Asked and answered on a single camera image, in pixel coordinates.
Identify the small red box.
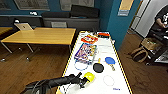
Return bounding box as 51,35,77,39
97,31,111,39

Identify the small yellow wall poster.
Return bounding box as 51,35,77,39
116,0,135,18

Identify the small white object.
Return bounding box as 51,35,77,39
29,11,39,17

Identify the thin blue ring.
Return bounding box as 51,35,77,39
74,60,90,72

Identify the cardboard box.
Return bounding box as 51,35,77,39
141,37,162,53

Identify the long dark grey sofa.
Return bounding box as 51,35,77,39
0,4,101,33

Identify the yellow game table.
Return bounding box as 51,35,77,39
0,27,77,63

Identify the silver laptop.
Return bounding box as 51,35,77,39
14,22,35,32

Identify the yellow bowl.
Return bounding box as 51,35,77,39
83,71,97,84

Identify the colourful board game box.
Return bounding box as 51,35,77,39
73,42,98,65

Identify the black ping pong paddle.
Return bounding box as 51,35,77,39
92,58,105,75

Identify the interior glass window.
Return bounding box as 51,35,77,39
0,0,13,11
13,0,51,12
59,0,96,13

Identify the red orange flat pack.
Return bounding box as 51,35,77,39
80,34,100,45

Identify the brown black backpack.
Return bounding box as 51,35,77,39
129,46,150,65

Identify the white activity table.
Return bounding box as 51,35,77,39
55,30,133,94

